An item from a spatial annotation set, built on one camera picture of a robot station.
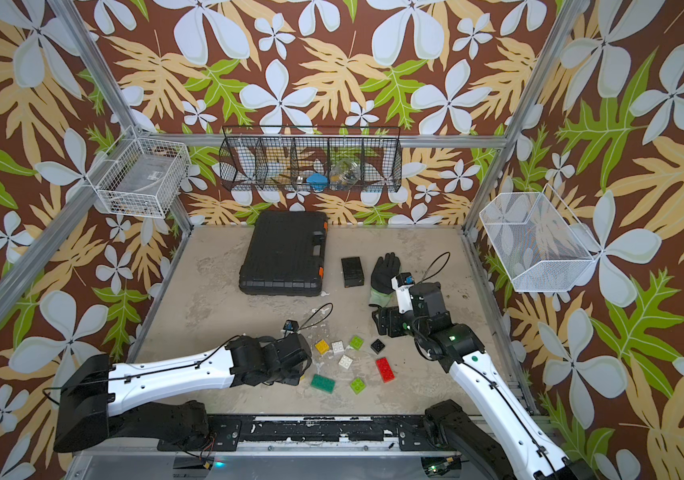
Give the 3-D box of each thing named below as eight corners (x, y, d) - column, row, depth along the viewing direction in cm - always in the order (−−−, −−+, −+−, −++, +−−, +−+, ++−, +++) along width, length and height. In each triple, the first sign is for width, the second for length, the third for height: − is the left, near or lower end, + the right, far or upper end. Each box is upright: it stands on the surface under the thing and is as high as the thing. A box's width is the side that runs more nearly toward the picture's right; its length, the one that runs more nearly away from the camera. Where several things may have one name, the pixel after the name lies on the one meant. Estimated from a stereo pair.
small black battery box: (344, 288, 104) (344, 282, 101) (341, 264, 110) (341, 257, 107) (364, 286, 104) (364, 280, 101) (359, 262, 111) (360, 256, 108)
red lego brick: (384, 383, 84) (385, 381, 83) (375, 362, 88) (376, 360, 86) (394, 379, 85) (396, 377, 83) (385, 359, 89) (386, 356, 87)
